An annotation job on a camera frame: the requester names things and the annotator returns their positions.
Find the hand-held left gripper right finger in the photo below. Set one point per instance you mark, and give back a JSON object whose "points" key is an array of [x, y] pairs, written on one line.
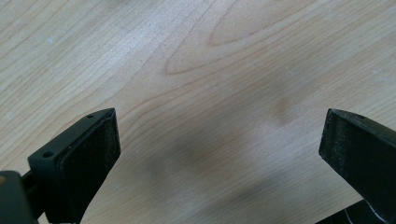
{"points": [[361, 155]]}

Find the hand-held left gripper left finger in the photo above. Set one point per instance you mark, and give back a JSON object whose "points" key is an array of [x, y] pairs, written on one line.
{"points": [[77, 165]]}

